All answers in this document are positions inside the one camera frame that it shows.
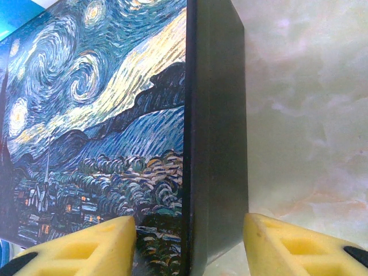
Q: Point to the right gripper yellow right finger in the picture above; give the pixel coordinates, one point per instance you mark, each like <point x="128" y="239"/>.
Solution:
<point x="273" y="244"/>

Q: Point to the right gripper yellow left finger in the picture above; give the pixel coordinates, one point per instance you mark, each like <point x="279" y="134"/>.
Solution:
<point x="72" y="256"/>

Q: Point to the black starry night print box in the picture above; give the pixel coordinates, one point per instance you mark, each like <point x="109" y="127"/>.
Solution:
<point x="115" y="115"/>

